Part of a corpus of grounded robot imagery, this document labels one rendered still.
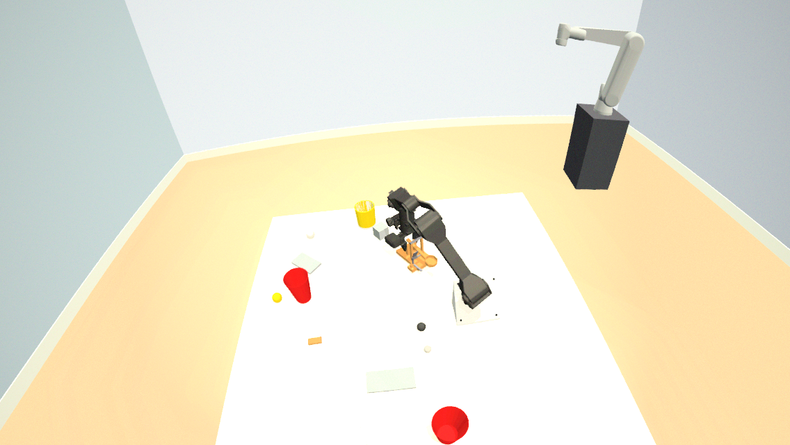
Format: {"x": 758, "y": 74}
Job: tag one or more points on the yellow cup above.
{"x": 365, "y": 214}

